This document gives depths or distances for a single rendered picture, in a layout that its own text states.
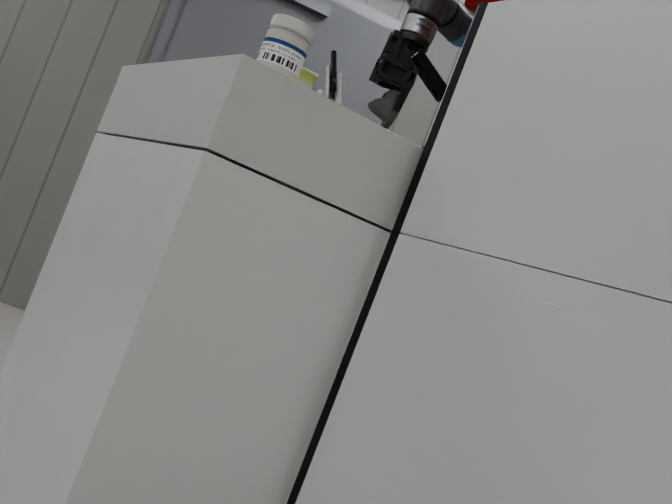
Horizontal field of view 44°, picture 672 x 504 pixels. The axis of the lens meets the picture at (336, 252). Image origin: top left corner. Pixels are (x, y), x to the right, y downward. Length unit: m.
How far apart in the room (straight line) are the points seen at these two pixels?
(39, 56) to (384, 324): 3.45
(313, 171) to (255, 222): 0.12
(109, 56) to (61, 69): 0.25
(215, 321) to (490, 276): 0.41
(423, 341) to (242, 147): 0.38
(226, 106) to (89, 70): 3.32
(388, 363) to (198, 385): 0.28
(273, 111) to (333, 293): 0.30
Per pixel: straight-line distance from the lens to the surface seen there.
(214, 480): 1.34
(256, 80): 1.24
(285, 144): 1.26
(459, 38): 1.96
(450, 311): 1.19
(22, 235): 4.51
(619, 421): 0.96
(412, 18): 1.86
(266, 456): 1.36
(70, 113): 4.50
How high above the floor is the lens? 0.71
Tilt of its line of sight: 2 degrees up
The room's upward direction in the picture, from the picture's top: 21 degrees clockwise
